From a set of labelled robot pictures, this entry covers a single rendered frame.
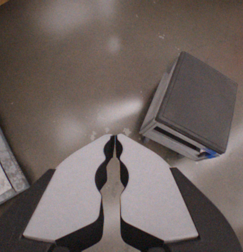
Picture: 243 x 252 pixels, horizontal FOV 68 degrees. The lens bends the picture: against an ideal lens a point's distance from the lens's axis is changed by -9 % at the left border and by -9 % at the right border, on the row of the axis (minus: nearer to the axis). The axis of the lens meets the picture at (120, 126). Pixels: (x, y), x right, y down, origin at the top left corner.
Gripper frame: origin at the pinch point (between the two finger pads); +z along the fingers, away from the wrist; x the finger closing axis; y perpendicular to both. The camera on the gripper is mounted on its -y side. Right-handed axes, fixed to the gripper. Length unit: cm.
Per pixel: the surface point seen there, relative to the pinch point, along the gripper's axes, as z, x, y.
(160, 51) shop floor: 127, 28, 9
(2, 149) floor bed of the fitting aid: 59, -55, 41
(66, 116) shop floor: 83, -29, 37
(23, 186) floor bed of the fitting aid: 49, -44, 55
